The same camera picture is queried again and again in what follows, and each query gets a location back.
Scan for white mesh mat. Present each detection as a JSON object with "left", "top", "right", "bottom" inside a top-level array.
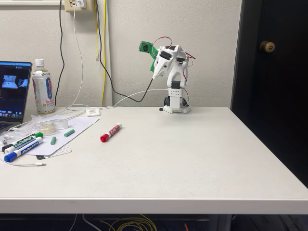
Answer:
[{"left": 44, "top": 143, "right": 73, "bottom": 159}]

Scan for thin black cable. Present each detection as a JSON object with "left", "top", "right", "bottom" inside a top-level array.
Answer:
[{"left": 54, "top": 0, "right": 65, "bottom": 108}]

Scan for white charger cable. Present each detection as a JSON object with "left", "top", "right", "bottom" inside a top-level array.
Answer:
[{"left": 40, "top": 4, "right": 90, "bottom": 121}]

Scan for green camera mount with board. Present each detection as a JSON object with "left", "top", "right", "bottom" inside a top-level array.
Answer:
[{"left": 139, "top": 40, "right": 159, "bottom": 73}]

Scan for clear dish cream content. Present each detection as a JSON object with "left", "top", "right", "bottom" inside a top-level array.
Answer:
[{"left": 34, "top": 121, "right": 59, "bottom": 134}]

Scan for white cable with connector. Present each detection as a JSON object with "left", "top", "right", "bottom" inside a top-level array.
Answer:
[{"left": 0, "top": 158, "right": 47, "bottom": 167}]

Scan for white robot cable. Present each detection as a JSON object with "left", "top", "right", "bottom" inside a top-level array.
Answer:
[{"left": 98, "top": 88, "right": 169, "bottom": 110}]

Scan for grey cable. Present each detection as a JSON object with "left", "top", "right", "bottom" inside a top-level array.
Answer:
[{"left": 82, "top": 214, "right": 103, "bottom": 231}]

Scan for white wall rail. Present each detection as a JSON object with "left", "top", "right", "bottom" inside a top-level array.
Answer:
[{"left": 0, "top": 0, "right": 64, "bottom": 7}]

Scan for clear round lid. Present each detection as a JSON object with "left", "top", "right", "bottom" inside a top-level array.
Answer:
[{"left": 51, "top": 118, "right": 70, "bottom": 131}]

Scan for white paper sheet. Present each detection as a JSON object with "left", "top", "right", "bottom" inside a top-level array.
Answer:
[{"left": 25, "top": 116, "right": 101, "bottom": 156}]

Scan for brass door knob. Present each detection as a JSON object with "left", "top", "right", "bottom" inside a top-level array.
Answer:
[{"left": 259, "top": 40, "right": 276, "bottom": 53}]

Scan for black camera cable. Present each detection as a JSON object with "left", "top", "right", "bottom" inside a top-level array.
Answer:
[{"left": 95, "top": 0, "right": 154, "bottom": 103}]

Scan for black door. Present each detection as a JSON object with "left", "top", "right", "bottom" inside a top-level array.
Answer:
[{"left": 230, "top": 0, "right": 308, "bottom": 188}]

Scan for grey laptop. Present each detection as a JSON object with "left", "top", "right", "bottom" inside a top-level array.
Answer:
[{"left": 0, "top": 60, "right": 33, "bottom": 134}]

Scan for beige wall outlet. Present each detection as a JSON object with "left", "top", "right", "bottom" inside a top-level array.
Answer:
[{"left": 64, "top": 0, "right": 93, "bottom": 13}]

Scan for red Expo marker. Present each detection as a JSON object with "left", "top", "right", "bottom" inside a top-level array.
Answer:
[{"left": 100, "top": 123, "right": 122, "bottom": 142}]

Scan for grey table leg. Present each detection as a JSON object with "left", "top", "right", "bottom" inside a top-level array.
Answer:
[{"left": 208, "top": 215, "right": 233, "bottom": 231}]

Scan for green Expo marker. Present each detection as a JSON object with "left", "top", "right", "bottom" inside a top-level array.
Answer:
[{"left": 4, "top": 131, "right": 44, "bottom": 155}]

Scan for yellow cable bundle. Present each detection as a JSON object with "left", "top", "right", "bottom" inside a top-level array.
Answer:
[{"left": 100, "top": 215, "right": 157, "bottom": 231}]

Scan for plastic drink bottle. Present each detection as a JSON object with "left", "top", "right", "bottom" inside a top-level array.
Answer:
[{"left": 31, "top": 59, "right": 56, "bottom": 115}]

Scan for clear plastic bags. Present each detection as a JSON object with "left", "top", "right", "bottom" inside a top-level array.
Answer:
[{"left": 0, "top": 114, "right": 46, "bottom": 145}]

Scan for blue Expo marker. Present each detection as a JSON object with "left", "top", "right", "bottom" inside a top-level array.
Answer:
[{"left": 3, "top": 137, "right": 44, "bottom": 163}]

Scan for white adapter box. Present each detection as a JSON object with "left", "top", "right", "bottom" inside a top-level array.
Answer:
[{"left": 86, "top": 107, "right": 101, "bottom": 117}]

